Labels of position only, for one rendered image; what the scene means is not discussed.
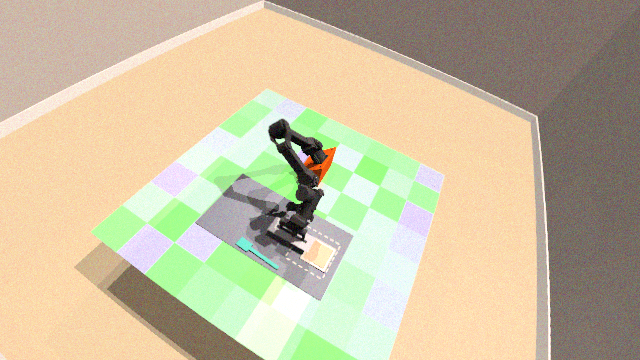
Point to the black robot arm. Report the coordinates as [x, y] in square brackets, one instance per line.
[307, 179]

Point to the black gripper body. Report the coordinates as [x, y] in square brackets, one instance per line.
[306, 213]

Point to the white tile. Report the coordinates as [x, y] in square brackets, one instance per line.
[319, 255]

